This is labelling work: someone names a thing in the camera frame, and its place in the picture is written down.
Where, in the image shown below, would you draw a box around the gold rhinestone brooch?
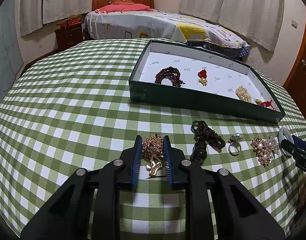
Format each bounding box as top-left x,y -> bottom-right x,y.
142,134 -> 164,178

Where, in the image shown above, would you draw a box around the brown wooden door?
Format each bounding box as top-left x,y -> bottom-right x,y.
283,22 -> 306,120

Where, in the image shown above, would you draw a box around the dark red bead bracelet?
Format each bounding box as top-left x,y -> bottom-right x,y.
154,65 -> 186,87

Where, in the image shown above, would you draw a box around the left white curtain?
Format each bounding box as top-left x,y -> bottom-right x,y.
20,0 -> 92,36

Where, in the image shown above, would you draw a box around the dark wooden nightstand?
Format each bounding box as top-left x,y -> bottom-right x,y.
54,23 -> 83,52

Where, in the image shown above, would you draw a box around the white pearl bracelet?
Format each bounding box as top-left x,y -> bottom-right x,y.
234,85 -> 254,104

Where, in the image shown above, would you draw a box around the red knot charm in box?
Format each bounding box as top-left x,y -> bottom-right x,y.
255,99 -> 276,111

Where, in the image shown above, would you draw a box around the bed with patterned sheet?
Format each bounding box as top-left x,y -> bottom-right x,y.
84,10 -> 250,59

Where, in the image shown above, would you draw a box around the silver pearl ring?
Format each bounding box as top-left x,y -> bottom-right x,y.
228,132 -> 245,157

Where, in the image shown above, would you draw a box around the orange patterned pillow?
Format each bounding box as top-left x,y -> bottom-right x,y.
109,0 -> 134,5

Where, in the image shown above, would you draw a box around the pink pillow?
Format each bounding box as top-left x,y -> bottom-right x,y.
95,3 -> 153,13

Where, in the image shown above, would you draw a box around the right white curtain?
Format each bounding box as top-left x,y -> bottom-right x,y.
179,0 -> 284,52

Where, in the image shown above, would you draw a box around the green checked tablecloth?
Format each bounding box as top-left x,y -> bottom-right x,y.
0,39 -> 306,236

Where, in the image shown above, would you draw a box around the black bead cord necklace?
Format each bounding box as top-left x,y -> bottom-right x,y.
190,120 -> 226,164

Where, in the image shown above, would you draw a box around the dark green cardboard box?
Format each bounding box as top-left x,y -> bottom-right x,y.
129,40 -> 285,124

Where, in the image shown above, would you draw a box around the white jade bangle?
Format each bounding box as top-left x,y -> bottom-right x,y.
278,127 -> 294,157

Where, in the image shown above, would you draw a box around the red boxes on nightstand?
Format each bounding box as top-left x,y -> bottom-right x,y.
56,14 -> 82,28

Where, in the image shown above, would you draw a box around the white curtain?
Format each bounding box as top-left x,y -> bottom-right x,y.
179,0 -> 284,52
20,0 -> 92,36

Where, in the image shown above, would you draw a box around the wall switch plate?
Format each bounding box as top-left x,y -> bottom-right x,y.
291,20 -> 298,29

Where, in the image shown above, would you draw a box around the pearl rhinestone flower brooch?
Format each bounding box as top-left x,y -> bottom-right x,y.
250,135 -> 279,167

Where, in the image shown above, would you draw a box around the red knot gold charm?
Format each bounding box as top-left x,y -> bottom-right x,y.
197,69 -> 208,86

